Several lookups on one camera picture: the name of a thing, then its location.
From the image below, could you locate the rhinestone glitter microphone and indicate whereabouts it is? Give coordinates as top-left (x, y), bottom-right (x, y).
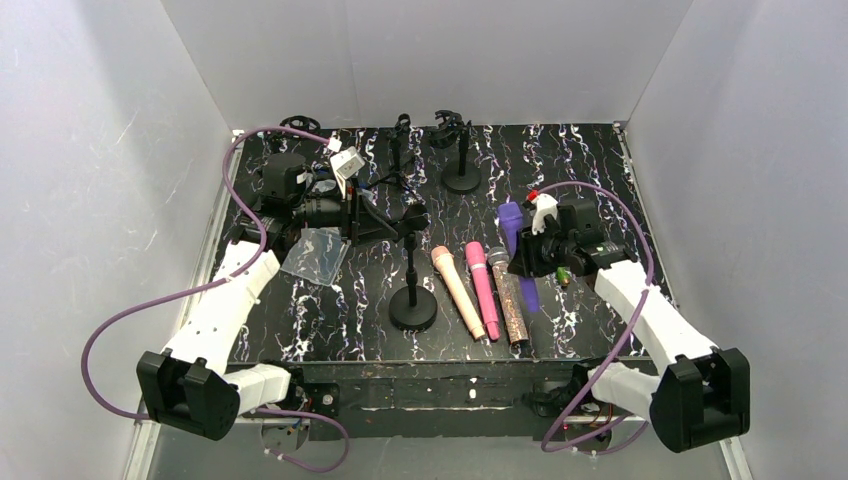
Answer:
top-left (486, 247), bottom-right (530, 345)

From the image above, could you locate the purple microphone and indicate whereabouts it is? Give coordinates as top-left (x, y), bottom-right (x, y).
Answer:
top-left (496, 201), bottom-right (541, 313)

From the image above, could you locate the pink microphone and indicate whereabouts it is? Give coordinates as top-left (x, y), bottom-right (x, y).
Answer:
top-left (465, 241), bottom-right (501, 341)

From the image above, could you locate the peach microphone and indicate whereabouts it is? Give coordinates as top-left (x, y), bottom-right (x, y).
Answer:
top-left (431, 245), bottom-right (486, 340)

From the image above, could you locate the small black shock-mount tripod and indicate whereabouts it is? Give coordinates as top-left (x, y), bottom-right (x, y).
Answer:
top-left (279, 115), bottom-right (322, 134)

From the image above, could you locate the black round-base clip stand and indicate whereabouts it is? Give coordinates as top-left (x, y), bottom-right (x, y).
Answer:
top-left (389, 203), bottom-right (438, 332)

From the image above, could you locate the black round-base shock-mount stand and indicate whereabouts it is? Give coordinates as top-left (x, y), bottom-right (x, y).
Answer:
top-left (425, 109), bottom-right (482, 195)

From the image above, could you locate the tall black tripod stand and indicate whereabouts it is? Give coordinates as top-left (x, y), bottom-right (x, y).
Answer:
top-left (365, 113), bottom-right (423, 203)

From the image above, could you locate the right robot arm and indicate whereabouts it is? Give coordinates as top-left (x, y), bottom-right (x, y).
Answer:
top-left (507, 191), bottom-right (751, 453)

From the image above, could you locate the green plastic tool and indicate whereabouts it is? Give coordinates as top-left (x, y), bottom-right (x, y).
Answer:
top-left (555, 267), bottom-right (571, 288)

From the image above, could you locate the clear plastic screw box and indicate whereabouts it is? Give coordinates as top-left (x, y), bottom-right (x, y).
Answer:
top-left (281, 228), bottom-right (350, 286)

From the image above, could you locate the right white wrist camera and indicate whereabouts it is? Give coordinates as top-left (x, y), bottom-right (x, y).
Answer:
top-left (525, 190), bottom-right (559, 236)

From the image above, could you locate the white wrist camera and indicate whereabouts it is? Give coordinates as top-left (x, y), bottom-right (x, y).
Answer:
top-left (326, 138), bottom-right (366, 198)
top-left (525, 190), bottom-right (559, 236)

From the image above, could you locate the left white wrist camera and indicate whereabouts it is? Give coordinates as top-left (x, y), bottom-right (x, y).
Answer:
top-left (326, 138), bottom-right (366, 198)

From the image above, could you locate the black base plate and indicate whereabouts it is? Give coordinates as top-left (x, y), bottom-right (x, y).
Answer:
top-left (221, 357), bottom-right (647, 442)

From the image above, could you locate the aluminium frame rail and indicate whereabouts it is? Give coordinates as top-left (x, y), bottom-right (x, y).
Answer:
top-left (137, 138), bottom-right (751, 453)

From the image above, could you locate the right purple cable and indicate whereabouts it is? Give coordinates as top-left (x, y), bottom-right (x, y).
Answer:
top-left (526, 180), bottom-right (657, 456)

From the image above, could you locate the purple cable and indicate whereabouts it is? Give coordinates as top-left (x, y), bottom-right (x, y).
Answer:
top-left (80, 125), bottom-right (350, 473)
top-left (526, 180), bottom-right (657, 456)

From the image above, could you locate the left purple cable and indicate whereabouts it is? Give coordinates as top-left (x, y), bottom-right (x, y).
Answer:
top-left (80, 125), bottom-right (350, 473)

